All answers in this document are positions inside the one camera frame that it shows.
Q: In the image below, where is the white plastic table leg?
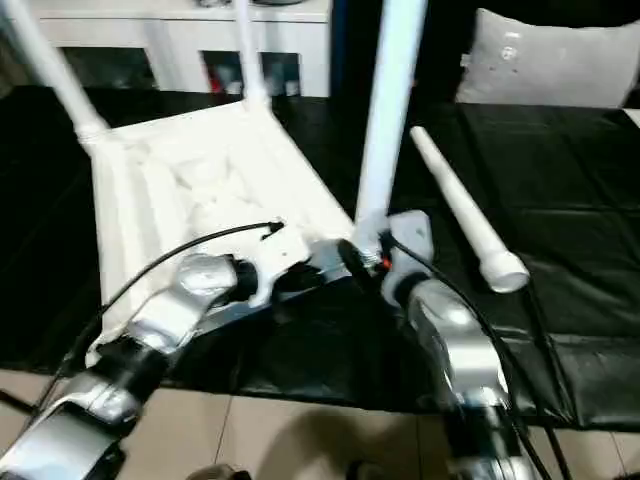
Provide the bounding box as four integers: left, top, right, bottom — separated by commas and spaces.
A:
6, 0, 110, 142
408, 124, 531, 295
233, 0, 275, 115
351, 0, 430, 257

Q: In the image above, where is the white plastic table top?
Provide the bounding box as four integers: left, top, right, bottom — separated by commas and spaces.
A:
81, 96, 362, 367

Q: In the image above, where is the black mat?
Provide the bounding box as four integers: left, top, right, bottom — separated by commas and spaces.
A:
0, 83, 640, 432

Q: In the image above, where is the grey cushion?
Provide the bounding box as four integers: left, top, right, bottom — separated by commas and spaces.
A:
454, 6, 640, 108

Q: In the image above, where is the white cabinet with glass doors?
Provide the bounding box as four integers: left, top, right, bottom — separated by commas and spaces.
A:
36, 0, 332, 98

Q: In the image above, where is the black metal furniture leg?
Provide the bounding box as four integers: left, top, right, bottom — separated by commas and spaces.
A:
0, 388, 32, 417

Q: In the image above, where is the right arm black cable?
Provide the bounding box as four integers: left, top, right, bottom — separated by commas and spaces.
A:
388, 233, 574, 480

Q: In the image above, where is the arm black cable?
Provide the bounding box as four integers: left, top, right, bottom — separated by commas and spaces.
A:
43, 217, 286, 402
388, 233, 574, 480

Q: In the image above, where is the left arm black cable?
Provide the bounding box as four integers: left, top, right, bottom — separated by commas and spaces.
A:
43, 217, 286, 402

